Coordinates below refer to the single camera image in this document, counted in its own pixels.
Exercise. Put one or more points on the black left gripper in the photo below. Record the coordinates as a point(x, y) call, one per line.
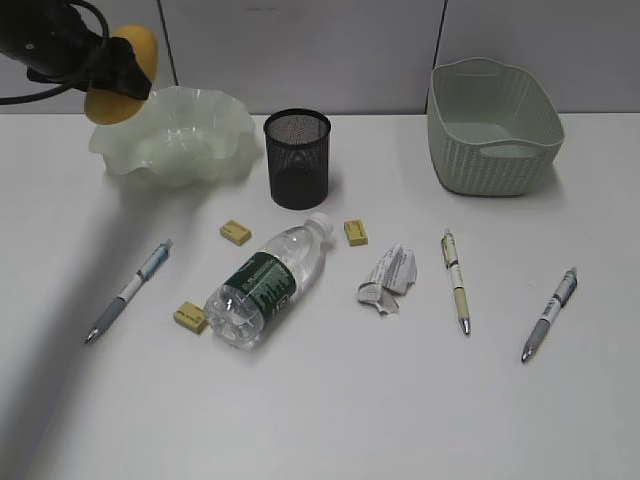
point(116, 69)

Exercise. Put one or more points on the yellow mango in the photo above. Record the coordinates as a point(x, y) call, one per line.
point(103, 107)

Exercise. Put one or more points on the clear water bottle green label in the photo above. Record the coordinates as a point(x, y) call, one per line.
point(276, 275)

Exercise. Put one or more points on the white waste paper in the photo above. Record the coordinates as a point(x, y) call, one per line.
point(392, 276)

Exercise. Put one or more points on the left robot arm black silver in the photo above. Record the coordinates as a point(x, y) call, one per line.
point(69, 45)

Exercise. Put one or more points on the pale green wavy plate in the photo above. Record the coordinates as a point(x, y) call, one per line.
point(179, 137)

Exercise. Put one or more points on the blue grey pen left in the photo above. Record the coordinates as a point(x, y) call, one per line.
point(118, 304)

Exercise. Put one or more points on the black mesh pen holder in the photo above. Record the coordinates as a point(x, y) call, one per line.
point(297, 148)

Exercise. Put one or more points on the yellow eraser upper left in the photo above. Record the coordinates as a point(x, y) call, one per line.
point(235, 232)

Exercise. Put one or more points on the yellow eraser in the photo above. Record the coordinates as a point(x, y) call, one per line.
point(355, 232)
point(235, 232)
point(191, 317)

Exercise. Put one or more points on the yellow eraser lower left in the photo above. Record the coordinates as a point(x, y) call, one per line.
point(191, 317)

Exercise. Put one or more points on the yellow eraser upper right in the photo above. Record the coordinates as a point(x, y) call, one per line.
point(355, 232)

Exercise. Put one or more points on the beige white pen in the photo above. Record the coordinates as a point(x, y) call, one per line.
point(453, 267)

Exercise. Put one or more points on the pale green woven basket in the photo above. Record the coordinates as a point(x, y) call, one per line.
point(492, 129)

